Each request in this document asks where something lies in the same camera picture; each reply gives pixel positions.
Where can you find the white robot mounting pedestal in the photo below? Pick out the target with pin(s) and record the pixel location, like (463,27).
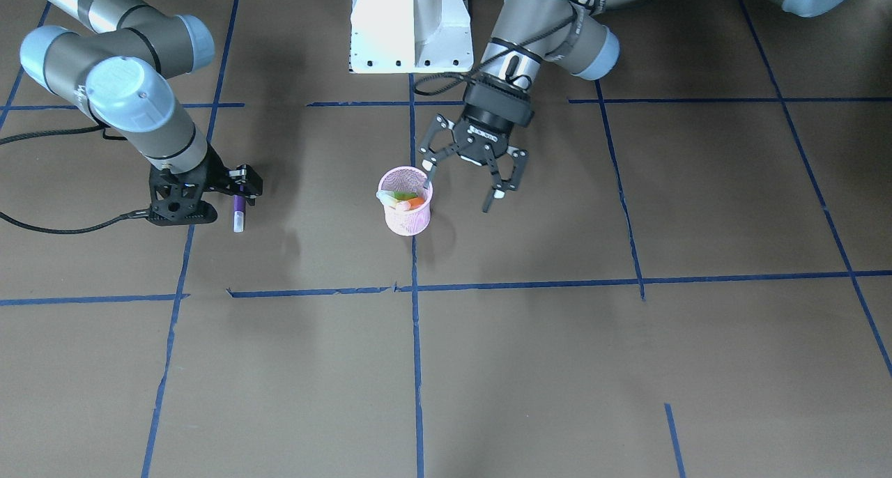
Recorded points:
(409,36)

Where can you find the green marker pen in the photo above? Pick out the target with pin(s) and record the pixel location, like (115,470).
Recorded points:
(389,197)

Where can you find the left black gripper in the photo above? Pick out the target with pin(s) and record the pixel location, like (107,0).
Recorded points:
(496,111)

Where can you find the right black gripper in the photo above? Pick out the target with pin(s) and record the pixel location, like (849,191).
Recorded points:
(215,166)

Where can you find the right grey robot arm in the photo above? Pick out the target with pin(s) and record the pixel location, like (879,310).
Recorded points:
(119,76)

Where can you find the purple marker pen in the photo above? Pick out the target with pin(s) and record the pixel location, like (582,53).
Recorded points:
(239,214)

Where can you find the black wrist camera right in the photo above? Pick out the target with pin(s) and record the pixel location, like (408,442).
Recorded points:
(179,205)

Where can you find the orange marker pen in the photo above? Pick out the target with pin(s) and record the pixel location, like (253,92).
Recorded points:
(408,205)

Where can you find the pink mesh pen holder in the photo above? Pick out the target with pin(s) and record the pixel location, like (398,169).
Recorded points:
(413,180)

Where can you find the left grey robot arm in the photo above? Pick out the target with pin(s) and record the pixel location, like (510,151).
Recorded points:
(530,33)

